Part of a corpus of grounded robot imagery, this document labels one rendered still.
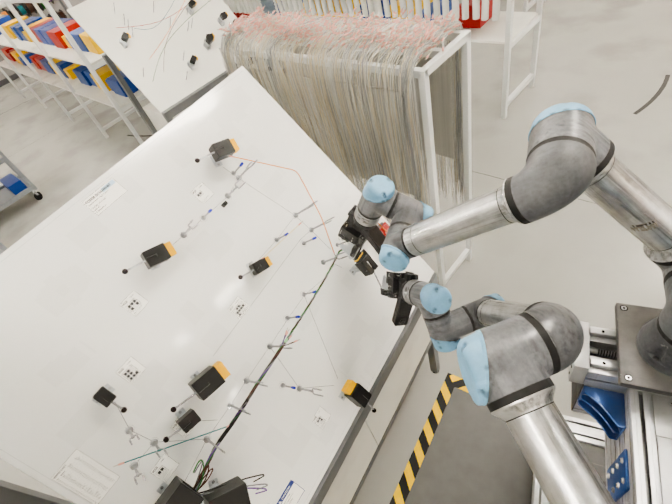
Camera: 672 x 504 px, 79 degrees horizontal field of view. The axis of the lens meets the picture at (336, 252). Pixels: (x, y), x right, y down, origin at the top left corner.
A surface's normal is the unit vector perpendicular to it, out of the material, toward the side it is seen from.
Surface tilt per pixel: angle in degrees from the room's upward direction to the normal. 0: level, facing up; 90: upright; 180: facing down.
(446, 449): 0
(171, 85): 50
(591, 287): 0
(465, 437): 0
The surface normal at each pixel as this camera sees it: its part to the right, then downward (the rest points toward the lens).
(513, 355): -0.08, -0.43
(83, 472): 0.51, -0.19
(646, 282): -0.24, -0.66
